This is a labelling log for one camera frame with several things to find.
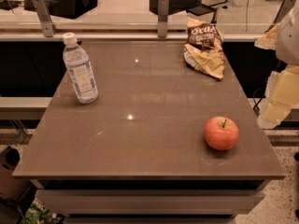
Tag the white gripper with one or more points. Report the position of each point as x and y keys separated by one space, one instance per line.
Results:
x=289 y=39

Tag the red apple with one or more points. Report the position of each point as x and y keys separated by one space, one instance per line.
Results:
x=221 y=133

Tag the clear blue-label plastic bottle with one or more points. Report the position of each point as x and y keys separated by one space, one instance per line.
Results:
x=79 y=68

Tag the crumpled chip bag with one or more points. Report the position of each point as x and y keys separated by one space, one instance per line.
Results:
x=203 y=49

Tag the grey drawer front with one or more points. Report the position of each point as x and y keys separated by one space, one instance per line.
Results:
x=149 y=202

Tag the green patterned bag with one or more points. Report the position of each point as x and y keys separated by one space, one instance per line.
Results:
x=38 y=213

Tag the brown bin at left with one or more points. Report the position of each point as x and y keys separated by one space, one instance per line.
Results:
x=10 y=187

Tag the right metal glass bracket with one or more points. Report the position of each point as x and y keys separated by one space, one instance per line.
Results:
x=284 y=9

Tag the metal glass bracket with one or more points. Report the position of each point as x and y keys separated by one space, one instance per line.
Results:
x=47 y=26
x=163 y=7
x=284 y=9

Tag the middle metal glass bracket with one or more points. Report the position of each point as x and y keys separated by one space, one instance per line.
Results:
x=163 y=7

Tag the left metal glass bracket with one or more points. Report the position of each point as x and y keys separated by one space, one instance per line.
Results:
x=47 y=26

